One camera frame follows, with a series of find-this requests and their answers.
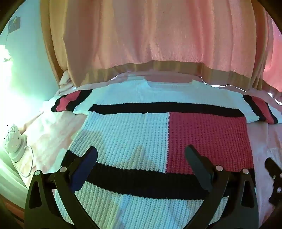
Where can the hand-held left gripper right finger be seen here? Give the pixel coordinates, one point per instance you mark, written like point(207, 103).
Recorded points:
point(198, 167)

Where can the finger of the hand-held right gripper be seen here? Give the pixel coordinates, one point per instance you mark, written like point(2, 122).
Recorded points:
point(274, 176)

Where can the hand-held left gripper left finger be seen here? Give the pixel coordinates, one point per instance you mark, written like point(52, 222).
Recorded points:
point(84, 167)

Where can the white red black knit sweater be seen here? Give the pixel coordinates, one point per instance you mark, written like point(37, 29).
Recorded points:
point(132, 132)

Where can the pink bed sheet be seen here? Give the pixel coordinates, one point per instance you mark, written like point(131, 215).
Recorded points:
point(50, 141)

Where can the white dotted table lamp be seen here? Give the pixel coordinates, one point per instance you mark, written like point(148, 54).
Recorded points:
point(13, 141)

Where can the pink curtain with tan hem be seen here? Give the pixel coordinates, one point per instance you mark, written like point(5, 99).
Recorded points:
point(154, 33)

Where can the wall socket plate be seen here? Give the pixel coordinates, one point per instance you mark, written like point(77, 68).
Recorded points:
point(15, 24)

